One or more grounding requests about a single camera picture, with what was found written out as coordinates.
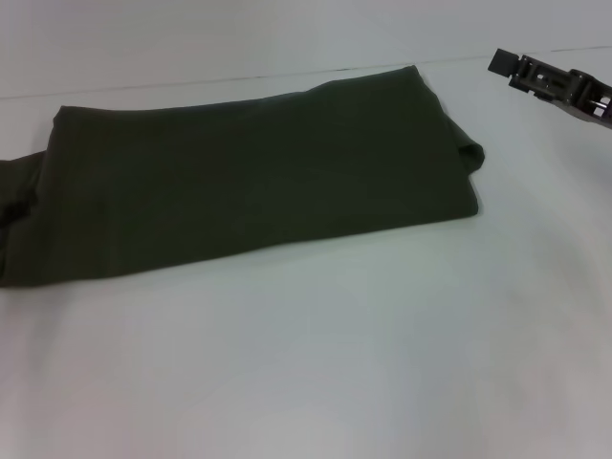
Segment dark green FREE t-shirt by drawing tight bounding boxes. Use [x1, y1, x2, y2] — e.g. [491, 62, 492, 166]
[0, 63, 487, 292]

